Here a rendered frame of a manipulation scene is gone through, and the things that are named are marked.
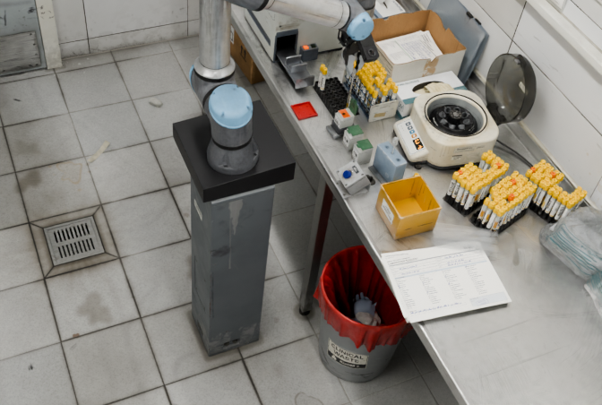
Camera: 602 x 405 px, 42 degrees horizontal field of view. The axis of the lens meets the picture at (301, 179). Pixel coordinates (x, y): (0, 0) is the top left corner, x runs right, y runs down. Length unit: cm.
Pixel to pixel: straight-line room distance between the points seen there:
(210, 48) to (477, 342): 105
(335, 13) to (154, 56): 218
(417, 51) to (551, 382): 124
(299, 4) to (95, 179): 178
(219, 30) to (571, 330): 123
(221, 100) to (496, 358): 99
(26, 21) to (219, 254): 184
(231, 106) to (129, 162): 152
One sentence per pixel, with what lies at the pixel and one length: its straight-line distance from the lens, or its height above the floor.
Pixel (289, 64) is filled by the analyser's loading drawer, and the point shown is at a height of 91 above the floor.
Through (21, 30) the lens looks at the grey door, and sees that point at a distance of 397.
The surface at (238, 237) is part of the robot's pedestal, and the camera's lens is 247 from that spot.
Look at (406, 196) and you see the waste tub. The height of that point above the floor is 89.
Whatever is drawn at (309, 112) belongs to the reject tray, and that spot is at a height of 88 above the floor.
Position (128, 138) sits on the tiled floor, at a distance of 373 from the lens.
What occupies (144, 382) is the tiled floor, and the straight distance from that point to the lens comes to 297.
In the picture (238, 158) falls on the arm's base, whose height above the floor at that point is 100.
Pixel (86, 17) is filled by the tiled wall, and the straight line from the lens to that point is 407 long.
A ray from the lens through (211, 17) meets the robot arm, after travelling 211.
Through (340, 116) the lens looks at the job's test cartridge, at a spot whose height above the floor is 95.
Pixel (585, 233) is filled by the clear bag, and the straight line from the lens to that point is 231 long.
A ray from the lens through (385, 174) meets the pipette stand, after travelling 239.
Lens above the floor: 261
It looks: 47 degrees down
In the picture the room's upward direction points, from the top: 8 degrees clockwise
